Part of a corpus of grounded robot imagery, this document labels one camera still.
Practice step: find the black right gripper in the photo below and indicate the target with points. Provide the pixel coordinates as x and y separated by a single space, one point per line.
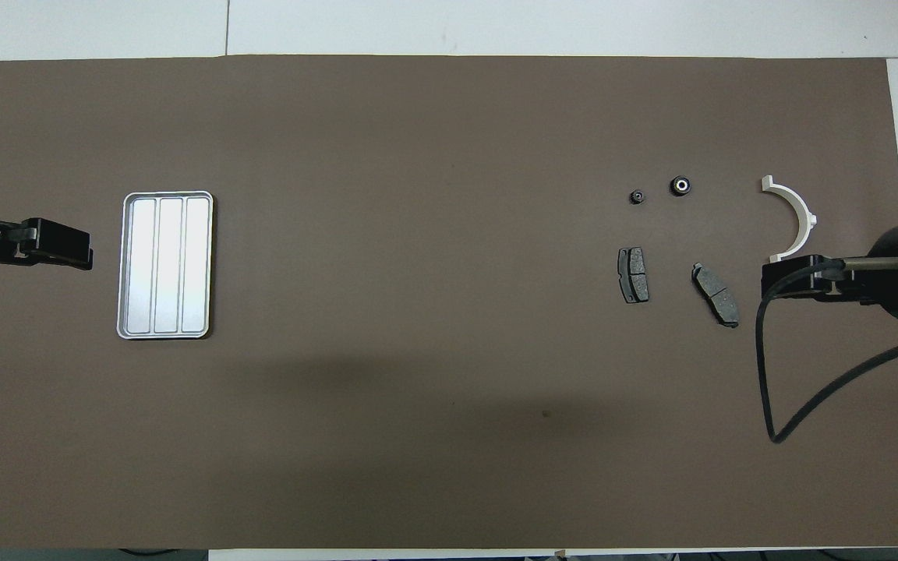
807 279

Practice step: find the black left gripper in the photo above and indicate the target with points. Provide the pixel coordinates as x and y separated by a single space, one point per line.
51 240

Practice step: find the black bearing gear white centre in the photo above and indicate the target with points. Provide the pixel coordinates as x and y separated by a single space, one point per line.
680 185

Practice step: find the silver metal tray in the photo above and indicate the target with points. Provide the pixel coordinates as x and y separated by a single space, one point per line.
168 265

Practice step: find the curved dark brake pad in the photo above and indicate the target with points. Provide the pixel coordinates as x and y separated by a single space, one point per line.
715 294

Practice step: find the white semicircular plastic clamp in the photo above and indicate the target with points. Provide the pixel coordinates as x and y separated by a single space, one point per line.
806 218

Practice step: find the rectangular dark brake pad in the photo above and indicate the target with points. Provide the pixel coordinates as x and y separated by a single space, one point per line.
634 274

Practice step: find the brown table mat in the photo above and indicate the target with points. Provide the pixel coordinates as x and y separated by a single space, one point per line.
449 312

